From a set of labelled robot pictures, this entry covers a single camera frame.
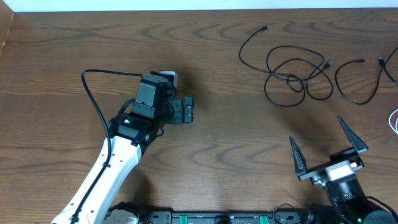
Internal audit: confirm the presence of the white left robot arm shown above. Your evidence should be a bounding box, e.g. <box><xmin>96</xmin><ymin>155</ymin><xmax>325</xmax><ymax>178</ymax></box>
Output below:
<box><xmin>53</xmin><ymin>95</ymin><xmax>194</xmax><ymax>224</ymax></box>

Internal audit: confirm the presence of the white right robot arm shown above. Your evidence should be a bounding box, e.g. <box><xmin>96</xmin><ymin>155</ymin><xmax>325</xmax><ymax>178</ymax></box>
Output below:
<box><xmin>289</xmin><ymin>116</ymin><xmax>397</xmax><ymax>223</ymax></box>

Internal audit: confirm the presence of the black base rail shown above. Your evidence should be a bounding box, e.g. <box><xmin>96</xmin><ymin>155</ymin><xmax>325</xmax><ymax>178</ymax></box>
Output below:
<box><xmin>105</xmin><ymin>202</ymin><xmax>315</xmax><ymax>224</ymax></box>

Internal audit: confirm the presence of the short black usb cable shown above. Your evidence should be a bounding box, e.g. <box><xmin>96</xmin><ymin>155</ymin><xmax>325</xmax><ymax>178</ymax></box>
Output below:
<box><xmin>334</xmin><ymin>46</ymin><xmax>398</xmax><ymax>106</ymax></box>

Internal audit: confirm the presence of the black left camera cable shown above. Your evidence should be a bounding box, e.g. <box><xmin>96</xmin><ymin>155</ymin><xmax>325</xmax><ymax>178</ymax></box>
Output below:
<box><xmin>70</xmin><ymin>68</ymin><xmax>144</xmax><ymax>224</ymax></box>

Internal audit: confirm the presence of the long black usb cable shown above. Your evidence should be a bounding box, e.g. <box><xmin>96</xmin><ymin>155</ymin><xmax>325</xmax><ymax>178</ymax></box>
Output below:
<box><xmin>238</xmin><ymin>25</ymin><xmax>335</xmax><ymax>108</ymax></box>

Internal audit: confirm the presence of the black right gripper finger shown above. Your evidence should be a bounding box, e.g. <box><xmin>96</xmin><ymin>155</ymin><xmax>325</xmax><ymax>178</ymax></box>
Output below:
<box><xmin>337</xmin><ymin>116</ymin><xmax>369</xmax><ymax>153</ymax></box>
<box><xmin>289</xmin><ymin>136</ymin><xmax>307</xmax><ymax>176</ymax></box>

